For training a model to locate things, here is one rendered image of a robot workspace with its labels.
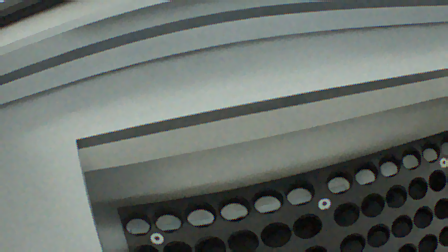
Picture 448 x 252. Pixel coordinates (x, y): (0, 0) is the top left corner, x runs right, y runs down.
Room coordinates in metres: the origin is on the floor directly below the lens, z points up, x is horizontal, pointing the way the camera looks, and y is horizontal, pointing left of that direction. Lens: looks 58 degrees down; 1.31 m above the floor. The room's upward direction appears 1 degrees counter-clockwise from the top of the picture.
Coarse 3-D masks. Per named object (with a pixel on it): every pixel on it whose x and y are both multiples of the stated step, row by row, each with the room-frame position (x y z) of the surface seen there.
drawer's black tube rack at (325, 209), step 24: (432, 168) 0.23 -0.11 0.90; (360, 192) 0.22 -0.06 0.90; (384, 192) 0.22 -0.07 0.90; (408, 192) 0.22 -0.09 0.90; (432, 192) 0.22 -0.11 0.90; (288, 216) 0.21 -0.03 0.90; (312, 216) 0.21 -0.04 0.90; (336, 216) 0.23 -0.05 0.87; (360, 216) 0.21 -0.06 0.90; (384, 216) 0.21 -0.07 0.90; (408, 216) 0.20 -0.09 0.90; (432, 216) 0.20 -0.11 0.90; (144, 240) 0.20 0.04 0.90; (168, 240) 0.20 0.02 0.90; (192, 240) 0.20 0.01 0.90; (216, 240) 0.20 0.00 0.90; (240, 240) 0.22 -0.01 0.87; (264, 240) 0.22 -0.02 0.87; (288, 240) 0.20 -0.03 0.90; (312, 240) 0.20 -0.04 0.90; (336, 240) 0.20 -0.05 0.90; (360, 240) 0.20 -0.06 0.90; (384, 240) 0.21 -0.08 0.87; (408, 240) 0.19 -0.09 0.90; (432, 240) 0.19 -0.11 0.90
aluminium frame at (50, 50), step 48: (48, 0) 0.27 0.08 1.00; (96, 0) 0.27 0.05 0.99; (144, 0) 0.26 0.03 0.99; (192, 0) 0.26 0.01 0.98; (240, 0) 0.27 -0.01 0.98; (288, 0) 0.27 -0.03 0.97; (336, 0) 0.28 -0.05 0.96; (384, 0) 0.29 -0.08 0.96; (432, 0) 0.29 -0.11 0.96; (0, 48) 0.25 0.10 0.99; (48, 48) 0.25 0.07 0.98; (96, 48) 0.26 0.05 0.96; (144, 48) 0.26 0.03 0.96; (192, 48) 0.26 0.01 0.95; (0, 96) 0.25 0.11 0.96
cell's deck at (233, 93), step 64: (192, 64) 0.26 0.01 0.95; (256, 64) 0.26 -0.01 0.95; (320, 64) 0.26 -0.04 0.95; (384, 64) 0.26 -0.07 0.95; (0, 128) 0.23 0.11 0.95; (64, 128) 0.23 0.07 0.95; (128, 128) 0.23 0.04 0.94; (192, 128) 0.24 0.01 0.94; (256, 128) 0.24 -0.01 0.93; (0, 192) 0.20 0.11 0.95; (64, 192) 0.20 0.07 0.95
